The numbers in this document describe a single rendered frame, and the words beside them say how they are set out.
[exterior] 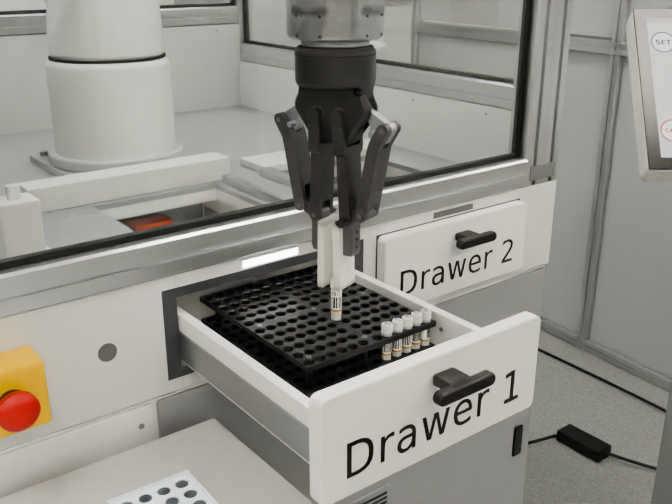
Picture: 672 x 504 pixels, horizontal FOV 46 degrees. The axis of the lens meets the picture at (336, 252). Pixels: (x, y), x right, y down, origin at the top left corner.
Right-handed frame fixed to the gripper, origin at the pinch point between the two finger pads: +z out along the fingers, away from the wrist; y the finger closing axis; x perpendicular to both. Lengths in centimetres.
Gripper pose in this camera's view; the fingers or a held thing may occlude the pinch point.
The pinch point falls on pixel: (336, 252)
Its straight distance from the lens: 79.6
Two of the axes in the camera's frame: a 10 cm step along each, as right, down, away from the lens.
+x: 5.5, -2.8, 7.8
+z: 0.0, 9.4, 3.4
